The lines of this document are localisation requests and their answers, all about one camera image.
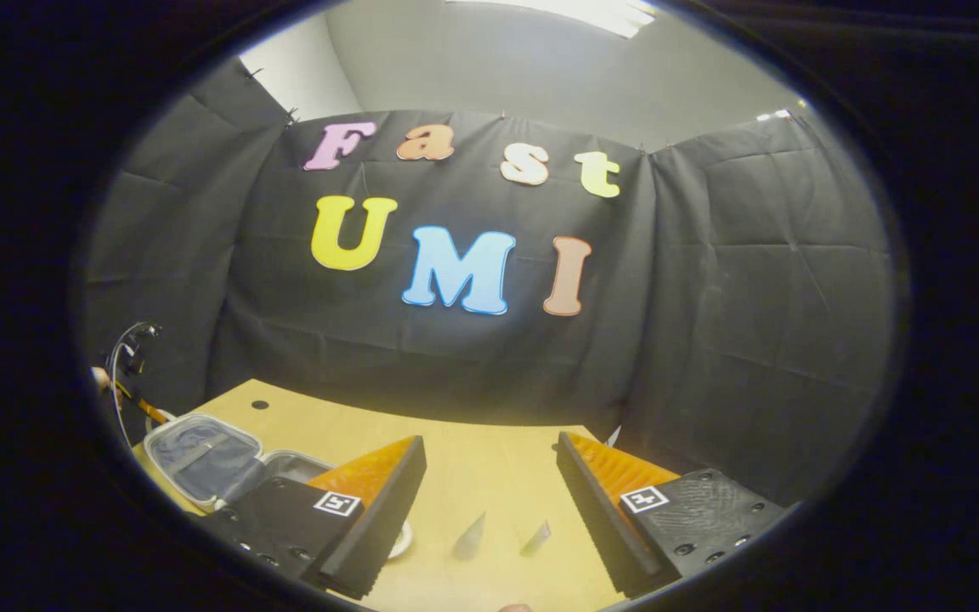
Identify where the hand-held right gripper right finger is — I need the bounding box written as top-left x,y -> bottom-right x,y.
556,430 -> 789,598

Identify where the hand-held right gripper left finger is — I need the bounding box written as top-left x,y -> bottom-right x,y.
199,435 -> 428,601

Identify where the white suitcase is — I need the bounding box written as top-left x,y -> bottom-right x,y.
143,412 -> 337,516

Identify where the black backdrop cloth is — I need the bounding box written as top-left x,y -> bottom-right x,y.
82,55 -> 898,511

